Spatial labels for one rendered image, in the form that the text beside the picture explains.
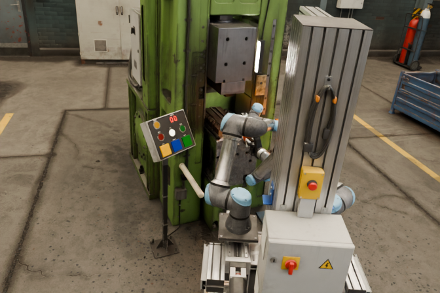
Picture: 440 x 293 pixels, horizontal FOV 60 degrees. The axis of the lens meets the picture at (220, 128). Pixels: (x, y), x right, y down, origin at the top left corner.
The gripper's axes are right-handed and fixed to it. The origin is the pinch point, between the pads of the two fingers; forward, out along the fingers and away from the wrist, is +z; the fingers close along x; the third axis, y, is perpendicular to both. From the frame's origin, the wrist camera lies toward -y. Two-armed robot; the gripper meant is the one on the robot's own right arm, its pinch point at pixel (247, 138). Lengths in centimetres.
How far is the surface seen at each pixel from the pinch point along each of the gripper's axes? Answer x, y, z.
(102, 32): -22, 31, 566
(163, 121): -60, -15, 13
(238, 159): 4.4, 30.1, 20.0
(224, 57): -11, -54, 25
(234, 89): -1.1, -28.8, 25.5
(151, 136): -71, -10, 5
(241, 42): 2, -64, 25
